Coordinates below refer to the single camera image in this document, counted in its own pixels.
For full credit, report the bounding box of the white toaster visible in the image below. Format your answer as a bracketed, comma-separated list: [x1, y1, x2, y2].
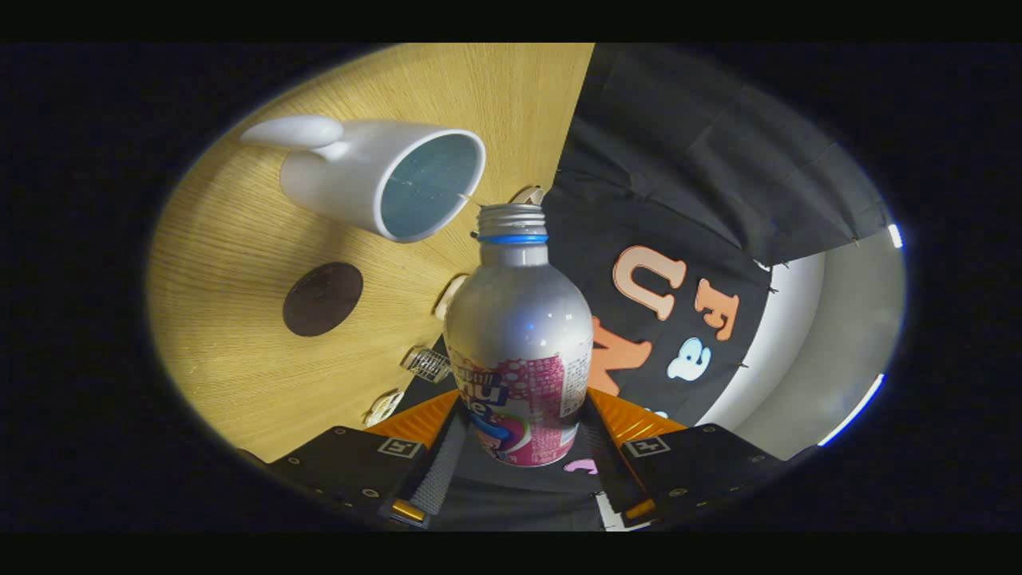
[434, 274, 469, 322]

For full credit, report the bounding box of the wooden table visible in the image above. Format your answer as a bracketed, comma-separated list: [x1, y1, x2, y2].
[146, 44, 596, 464]

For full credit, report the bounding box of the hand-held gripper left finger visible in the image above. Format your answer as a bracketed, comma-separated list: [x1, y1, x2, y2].
[240, 389, 472, 529]

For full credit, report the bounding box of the metal wire utensil holder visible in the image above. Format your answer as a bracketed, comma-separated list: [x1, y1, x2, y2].
[403, 347, 452, 384]

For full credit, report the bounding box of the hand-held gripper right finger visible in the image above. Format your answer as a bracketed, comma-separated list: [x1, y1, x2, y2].
[581, 387, 787, 528]

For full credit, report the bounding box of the white cup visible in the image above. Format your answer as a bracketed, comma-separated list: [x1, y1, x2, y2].
[241, 115, 487, 244]

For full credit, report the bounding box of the white divided dish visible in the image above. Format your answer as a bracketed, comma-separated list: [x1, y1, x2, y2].
[365, 390, 405, 428]

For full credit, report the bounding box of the black backdrop cloth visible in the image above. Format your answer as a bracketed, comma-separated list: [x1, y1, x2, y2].
[395, 44, 891, 532]

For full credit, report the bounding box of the silver juice bottle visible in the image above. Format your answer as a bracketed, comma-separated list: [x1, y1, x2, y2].
[444, 204, 595, 468]

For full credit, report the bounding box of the dark round coaster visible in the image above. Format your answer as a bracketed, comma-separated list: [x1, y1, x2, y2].
[283, 262, 364, 338]

